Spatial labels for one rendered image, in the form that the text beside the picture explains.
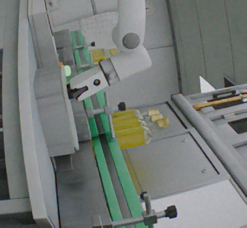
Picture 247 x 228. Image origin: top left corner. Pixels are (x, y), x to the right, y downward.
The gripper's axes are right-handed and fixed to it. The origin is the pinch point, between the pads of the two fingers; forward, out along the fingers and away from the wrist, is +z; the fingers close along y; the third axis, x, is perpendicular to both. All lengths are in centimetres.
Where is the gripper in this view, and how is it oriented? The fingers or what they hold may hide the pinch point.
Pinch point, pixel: (56, 97)
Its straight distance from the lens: 122.9
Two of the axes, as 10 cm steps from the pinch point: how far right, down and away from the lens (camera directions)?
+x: -4.0, -8.5, -3.5
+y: -1.5, -3.1, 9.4
